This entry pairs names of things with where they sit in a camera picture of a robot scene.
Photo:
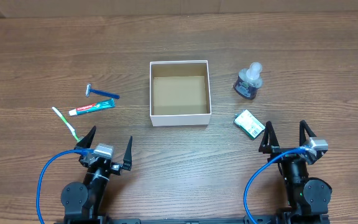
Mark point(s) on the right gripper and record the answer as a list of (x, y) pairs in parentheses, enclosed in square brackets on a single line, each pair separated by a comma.
[(289, 152)]

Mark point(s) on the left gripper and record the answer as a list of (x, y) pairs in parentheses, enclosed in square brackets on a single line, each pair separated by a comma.
[(105, 163)]

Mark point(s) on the green white toothbrush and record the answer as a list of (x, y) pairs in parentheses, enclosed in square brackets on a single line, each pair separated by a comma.
[(69, 126)]

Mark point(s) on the green white soap bar package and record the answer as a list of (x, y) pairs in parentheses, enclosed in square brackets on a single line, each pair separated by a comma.
[(249, 124)]

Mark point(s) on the green red toothpaste tube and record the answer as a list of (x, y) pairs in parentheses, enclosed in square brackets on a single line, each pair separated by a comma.
[(102, 105)]

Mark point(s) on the dark blue pump bottle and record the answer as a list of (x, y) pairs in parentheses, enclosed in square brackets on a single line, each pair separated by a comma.
[(249, 81)]

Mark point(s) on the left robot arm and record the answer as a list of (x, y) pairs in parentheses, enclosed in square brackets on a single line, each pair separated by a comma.
[(82, 200)]

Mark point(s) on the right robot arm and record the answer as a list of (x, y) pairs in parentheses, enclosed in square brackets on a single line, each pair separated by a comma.
[(307, 197)]

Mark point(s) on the blue disposable razor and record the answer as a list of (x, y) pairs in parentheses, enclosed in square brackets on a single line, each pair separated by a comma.
[(90, 90)]

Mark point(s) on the white cardboard box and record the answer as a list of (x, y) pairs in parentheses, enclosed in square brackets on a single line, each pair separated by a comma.
[(179, 93)]

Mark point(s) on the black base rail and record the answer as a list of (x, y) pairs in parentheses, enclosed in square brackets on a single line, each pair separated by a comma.
[(261, 219)]

